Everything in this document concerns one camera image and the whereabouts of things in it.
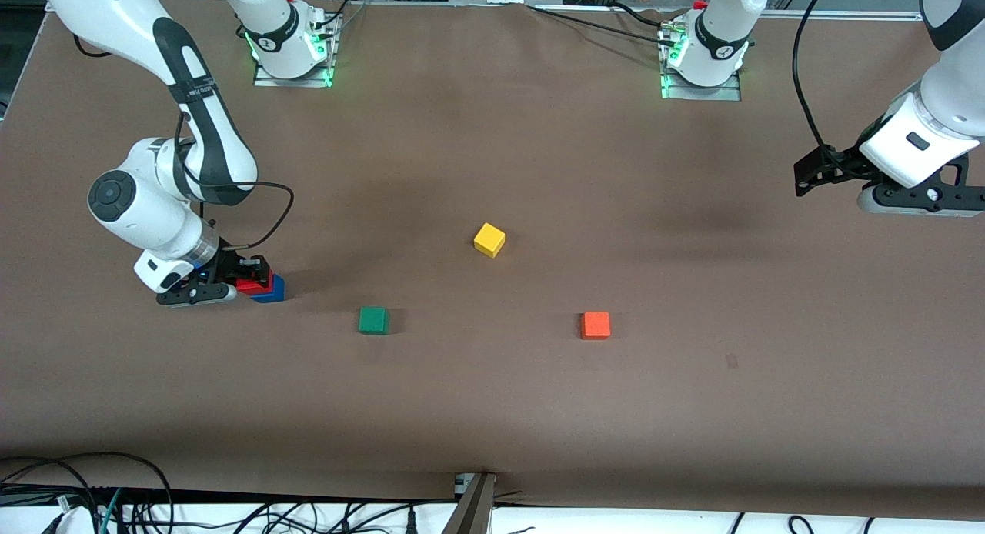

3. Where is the red wooden block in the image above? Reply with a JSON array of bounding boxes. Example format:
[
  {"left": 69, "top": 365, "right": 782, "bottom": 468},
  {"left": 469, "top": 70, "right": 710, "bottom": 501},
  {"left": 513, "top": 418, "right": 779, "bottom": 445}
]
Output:
[{"left": 235, "top": 266, "right": 274, "bottom": 293}]

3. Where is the yellow wooden block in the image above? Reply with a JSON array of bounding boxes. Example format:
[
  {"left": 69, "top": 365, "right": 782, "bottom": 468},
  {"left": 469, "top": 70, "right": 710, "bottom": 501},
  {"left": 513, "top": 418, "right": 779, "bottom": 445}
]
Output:
[{"left": 472, "top": 222, "right": 506, "bottom": 259}]

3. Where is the brown table cover sheet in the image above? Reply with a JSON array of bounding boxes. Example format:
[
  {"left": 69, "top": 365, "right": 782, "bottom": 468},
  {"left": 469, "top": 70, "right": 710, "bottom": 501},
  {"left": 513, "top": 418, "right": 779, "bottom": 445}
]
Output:
[{"left": 0, "top": 0, "right": 985, "bottom": 519}]

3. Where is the aluminium profile bar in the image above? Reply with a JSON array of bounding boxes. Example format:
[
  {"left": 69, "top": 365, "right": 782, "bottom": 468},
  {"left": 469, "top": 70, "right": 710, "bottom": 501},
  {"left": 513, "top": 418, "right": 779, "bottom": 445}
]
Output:
[{"left": 442, "top": 472, "right": 498, "bottom": 534}]

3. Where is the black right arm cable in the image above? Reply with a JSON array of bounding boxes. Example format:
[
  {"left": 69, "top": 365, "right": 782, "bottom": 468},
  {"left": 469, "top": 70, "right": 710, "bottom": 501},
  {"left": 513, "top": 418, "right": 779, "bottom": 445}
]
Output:
[{"left": 175, "top": 111, "right": 296, "bottom": 252}]

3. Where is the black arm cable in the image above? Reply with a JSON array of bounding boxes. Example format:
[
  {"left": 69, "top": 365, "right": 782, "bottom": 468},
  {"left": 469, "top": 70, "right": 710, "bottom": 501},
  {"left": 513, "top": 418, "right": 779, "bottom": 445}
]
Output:
[
  {"left": 175, "top": 111, "right": 296, "bottom": 252},
  {"left": 792, "top": 0, "right": 841, "bottom": 156}
]

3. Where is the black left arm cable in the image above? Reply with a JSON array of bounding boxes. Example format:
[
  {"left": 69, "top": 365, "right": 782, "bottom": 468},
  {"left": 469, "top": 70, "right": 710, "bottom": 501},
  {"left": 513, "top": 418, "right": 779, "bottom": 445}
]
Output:
[{"left": 792, "top": 0, "right": 841, "bottom": 156}]

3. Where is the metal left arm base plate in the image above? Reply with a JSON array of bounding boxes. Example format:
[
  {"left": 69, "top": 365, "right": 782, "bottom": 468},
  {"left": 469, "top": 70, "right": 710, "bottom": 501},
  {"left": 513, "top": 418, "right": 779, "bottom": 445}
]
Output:
[{"left": 659, "top": 26, "right": 743, "bottom": 102}]

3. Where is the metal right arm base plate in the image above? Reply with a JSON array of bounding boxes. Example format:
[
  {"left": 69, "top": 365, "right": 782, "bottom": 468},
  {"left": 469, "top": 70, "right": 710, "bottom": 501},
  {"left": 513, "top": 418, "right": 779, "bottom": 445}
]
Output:
[{"left": 252, "top": 15, "right": 337, "bottom": 89}]

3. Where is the thick black looping cable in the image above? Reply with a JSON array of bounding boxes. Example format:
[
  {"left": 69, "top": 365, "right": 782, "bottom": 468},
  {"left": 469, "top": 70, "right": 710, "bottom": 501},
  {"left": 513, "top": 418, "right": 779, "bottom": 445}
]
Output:
[{"left": 0, "top": 451, "right": 175, "bottom": 534}]

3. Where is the short black base cable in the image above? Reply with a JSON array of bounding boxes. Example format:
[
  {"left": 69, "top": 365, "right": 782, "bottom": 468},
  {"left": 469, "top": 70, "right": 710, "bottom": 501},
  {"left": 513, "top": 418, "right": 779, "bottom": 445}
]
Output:
[{"left": 612, "top": 1, "right": 667, "bottom": 29}]

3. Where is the long black base cable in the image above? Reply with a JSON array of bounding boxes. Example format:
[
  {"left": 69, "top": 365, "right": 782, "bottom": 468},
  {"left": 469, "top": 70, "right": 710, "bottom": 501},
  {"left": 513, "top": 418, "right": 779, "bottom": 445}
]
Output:
[{"left": 527, "top": 3, "right": 669, "bottom": 48}]

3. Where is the green cable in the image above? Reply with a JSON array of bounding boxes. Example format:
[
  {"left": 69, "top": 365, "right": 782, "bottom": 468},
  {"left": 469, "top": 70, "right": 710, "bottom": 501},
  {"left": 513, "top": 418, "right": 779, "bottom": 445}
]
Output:
[{"left": 96, "top": 488, "right": 124, "bottom": 534}]

